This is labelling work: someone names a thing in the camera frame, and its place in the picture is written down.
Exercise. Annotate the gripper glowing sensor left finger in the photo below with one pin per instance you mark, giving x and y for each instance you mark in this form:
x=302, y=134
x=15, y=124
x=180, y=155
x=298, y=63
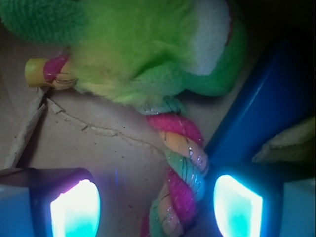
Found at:
x=60, y=202

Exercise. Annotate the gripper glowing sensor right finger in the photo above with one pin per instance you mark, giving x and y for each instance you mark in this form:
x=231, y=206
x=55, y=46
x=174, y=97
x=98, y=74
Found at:
x=265, y=199

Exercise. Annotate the green plush frog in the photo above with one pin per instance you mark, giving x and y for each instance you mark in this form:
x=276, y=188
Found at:
x=133, y=51

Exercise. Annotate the blue plastic block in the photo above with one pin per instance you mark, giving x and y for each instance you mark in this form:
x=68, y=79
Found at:
x=279, y=93

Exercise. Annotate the brown paper bag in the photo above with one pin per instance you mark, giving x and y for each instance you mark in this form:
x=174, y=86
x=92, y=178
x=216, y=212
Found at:
x=114, y=142

